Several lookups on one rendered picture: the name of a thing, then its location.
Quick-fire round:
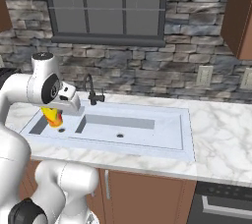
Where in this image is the pale grey double sink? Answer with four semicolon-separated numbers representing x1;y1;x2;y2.
19;98;197;163

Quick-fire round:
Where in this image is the brown wall cupboard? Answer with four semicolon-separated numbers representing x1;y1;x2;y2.
0;0;14;34
220;0;252;62

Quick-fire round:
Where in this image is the pale wall socket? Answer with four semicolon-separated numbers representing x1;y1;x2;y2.
196;65;215;87
239;67;252;91

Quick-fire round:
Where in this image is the grey framed window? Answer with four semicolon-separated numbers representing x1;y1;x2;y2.
40;0;170;48

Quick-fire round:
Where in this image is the silver cupboard door handle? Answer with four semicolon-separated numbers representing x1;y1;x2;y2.
103;169;111;200

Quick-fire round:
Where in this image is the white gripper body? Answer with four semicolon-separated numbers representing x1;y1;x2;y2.
40;91;82;117

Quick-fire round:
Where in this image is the black tap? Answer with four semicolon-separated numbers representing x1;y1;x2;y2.
83;73;106;106

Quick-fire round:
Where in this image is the black dishwasher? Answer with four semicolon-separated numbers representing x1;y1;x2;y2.
185;180;252;224

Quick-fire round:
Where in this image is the silver dishwasher handle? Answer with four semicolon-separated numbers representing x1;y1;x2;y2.
201;195;252;220

